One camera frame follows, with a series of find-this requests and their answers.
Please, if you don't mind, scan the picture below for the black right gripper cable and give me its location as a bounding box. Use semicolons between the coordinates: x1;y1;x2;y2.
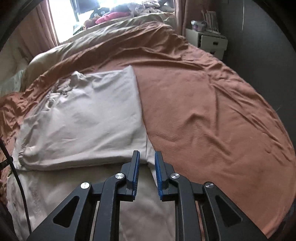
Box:
0;141;31;232

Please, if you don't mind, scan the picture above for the pink curtain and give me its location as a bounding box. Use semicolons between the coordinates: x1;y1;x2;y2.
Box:
173;0;192;35
10;0;58;48

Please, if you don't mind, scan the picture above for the beige duvet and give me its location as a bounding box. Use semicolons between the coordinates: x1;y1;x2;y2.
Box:
23;13;176;79

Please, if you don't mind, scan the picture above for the cream padded headboard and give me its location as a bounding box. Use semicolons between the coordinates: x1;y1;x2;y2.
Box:
0;35;30;81

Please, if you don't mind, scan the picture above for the white nightstand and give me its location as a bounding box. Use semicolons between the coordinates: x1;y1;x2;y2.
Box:
185;28;228;57

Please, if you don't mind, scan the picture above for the beige zip jacket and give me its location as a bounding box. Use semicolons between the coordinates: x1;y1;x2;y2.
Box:
6;65;204;241

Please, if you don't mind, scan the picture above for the pale green pillow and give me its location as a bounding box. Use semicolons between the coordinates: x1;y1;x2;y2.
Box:
0;70;26;96

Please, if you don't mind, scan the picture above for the pile of clothes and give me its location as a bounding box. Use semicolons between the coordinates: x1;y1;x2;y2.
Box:
111;0;174;16

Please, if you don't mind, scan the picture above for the brown bed blanket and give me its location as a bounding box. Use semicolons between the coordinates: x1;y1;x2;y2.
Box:
0;21;296;239

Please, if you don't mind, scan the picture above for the dark framed window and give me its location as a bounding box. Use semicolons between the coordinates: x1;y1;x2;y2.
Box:
48;0;116;44

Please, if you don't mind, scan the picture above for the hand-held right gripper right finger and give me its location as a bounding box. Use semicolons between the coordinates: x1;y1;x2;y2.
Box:
154;151;266;241

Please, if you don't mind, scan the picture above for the grey wardrobe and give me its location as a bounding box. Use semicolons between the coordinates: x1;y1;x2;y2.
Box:
208;0;296;139

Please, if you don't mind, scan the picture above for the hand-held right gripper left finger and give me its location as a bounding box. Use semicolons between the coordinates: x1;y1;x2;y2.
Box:
26;150;141;241

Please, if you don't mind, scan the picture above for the pink plush toy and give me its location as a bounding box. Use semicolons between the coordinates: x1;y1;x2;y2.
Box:
95;12;129;24

